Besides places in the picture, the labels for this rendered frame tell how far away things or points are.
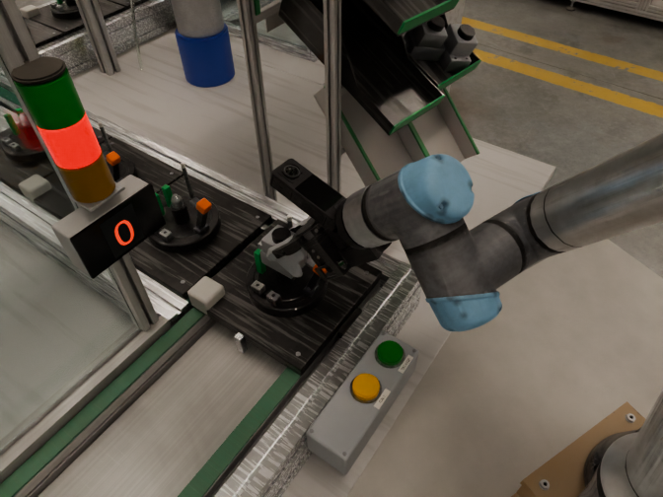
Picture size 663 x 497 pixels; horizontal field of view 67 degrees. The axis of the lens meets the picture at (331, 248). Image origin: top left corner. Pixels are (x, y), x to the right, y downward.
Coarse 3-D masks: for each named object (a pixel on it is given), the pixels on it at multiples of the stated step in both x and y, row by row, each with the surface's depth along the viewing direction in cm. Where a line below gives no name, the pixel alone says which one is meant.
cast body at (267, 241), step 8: (272, 232) 79; (280, 232) 78; (288, 232) 78; (264, 240) 79; (272, 240) 78; (280, 240) 77; (264, 248) 80; (264, 256) 81; (272, 264) 82; (304, 264) 83; (280, 272) 82; (288, 272) 80
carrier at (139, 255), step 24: (168, 192) 95; (192, 192) 100; (216, 192) 104; (168, 216) 97; (192, 216) 97; (216, 216) 96; (240, 216) 99; (264, 216) 99; (168, 240) 92; (192, 240) 92; (216, 240) 95; (240, 240) 95; (144, 264) 91; (168, 264) 91; (192, 264) 91; (216, 264) 91; (168, 288) 88
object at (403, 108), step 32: (288, 0) 80; (320, 0) 88; (352, 0) 87; (320, 32) 79; (352, 32) 87; (384, 32) 86; (352, 64) 84; (384, 64) 86; (352, 96) 81; (384, 96) 83; (416, 96) 85; (384, 128) 80
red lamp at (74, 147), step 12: (84, 120) 53; (48, 132) 52; (60, 132) 52; (72, 132) 52; (84, 132) 53; (48, 144) 53; (60, 144) 53; (72, 144) 53; (84, 144) 54; (96, 144) 56; (60, 156) 54; (72, 156) 54; (84, 156) 55; (96, 156) 56; (72, 168) 55
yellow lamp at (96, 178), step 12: (60, 168) 55; (84, 168) 55; (96, 168) 56; (108, 168) 59; (72, 180) 56; (84, 180) 56; (96, 180) 57; (108, 180) 59; (72, 192) 58; (84, 192) 57; (96, 192) 58; (108, 192) 59
